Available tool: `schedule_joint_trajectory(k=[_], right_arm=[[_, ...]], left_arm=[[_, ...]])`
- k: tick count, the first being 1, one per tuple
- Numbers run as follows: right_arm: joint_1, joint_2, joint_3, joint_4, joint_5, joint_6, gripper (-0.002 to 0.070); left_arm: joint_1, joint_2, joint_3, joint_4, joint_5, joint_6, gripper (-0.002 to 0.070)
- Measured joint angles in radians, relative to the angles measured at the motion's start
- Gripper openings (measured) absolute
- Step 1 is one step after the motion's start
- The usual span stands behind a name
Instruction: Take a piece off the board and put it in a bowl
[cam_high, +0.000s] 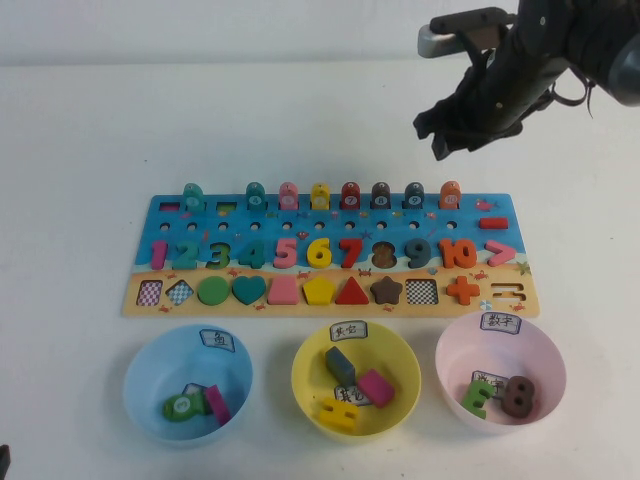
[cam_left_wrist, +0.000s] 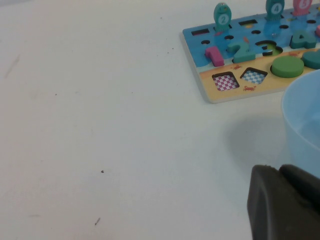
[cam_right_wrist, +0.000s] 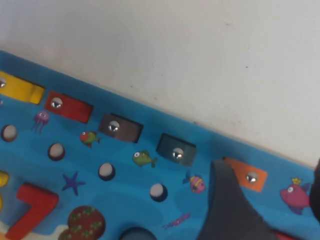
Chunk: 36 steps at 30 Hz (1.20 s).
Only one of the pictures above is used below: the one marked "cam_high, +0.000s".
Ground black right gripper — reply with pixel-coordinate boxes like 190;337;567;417
412;94;524;162

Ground orange fish piece number 10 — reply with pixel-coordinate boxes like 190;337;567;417
439;180;462;209

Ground dark blue fish piece 9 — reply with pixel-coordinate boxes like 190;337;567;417
403;181;426;209

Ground brown fish piece number 8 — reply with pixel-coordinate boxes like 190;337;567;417
370;181;393;210

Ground red fish piece number 7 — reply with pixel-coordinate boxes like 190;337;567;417
340;180;362;210

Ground dark blue number 9 piece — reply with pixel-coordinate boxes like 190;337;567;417
403;237;432;269

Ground yellow fish piece number 6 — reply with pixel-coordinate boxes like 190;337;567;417
309;181;331;211

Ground pink greater-than sign piece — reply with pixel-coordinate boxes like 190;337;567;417
485;240;517;268

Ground orange plus sign piece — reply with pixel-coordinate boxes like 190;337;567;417
446;276;481;305

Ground pink fish piece number 5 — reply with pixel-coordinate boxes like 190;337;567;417
278;181;300;211

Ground blue plastic bowl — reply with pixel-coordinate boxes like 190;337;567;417
122;323;254;442

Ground brown star piece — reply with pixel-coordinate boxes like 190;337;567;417
370;276;404;305

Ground green fish piece number 3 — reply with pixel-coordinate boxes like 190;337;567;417
160;390;214;424

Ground red triangle piece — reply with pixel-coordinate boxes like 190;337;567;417
334;275;371;306

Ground green fish piece number 4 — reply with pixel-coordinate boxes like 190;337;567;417
244;181;267;211

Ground yellow pentagon piece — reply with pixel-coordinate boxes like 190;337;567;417
301;277;336;306

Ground magenta wooden piece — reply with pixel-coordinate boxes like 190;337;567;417
203;384;233;427

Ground colourful wooden number puzzle board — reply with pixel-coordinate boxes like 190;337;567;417
121;192;542;319

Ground pink trapezoid piece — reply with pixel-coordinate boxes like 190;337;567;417
266;276;301;306

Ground pink plastic bowl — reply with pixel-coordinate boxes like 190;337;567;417
434;312;567;435

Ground yellow plastic bowl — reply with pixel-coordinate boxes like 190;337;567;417
291;322;423;437

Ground teal heart piece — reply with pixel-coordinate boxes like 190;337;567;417
231;275;267;306

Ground teal fish piece number 2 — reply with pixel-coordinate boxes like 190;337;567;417
181;181;207;212

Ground light green number 3 piece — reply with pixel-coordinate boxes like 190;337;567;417
460;375;496;420

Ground green circle piece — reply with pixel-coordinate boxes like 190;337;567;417
196;275;231;305

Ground yellow equals sign piece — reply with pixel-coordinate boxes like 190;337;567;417
318;396;361;432

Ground dark grey square block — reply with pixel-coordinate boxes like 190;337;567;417
324;346;357;381

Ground magenta rectangle block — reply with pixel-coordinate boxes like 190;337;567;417
356;368;396;408

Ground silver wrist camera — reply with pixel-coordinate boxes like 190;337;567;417
417;7;519;59

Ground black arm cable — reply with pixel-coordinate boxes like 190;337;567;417
547;67;596;120

